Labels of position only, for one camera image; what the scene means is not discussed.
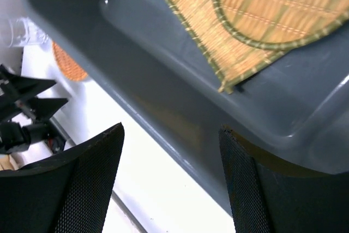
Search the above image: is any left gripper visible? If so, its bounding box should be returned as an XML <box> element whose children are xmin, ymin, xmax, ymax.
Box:
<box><xmin>1</xmin><ymin>65</ymin><xmax>124</xmax><ymax>232</ymax></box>

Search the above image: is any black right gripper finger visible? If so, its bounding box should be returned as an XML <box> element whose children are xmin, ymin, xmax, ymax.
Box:
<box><xmin>219</xmin><ymin>127</ymin><xmax>348</xmax><ymax>232</ymax></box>

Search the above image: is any rectangular bamboo mat tray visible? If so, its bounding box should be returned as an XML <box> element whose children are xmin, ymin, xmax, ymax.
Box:
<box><xmin>163</xmin><ymin>0</ymin><xmax>285</xmax><ymax>94</ymax></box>

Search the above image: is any round green-rimmed bamboo tray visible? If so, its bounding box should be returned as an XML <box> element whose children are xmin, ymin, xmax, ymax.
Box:
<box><xmin>212</xmin><ymin>0</ymin><xmax>348</xmax><ymax>51</ymax></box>

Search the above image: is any grey plastic bin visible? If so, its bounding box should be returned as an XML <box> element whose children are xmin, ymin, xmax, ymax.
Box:
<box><xmin>22</xmin><ymin>0</ymin><xmax>348</xmax><ymax>211</ymax></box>

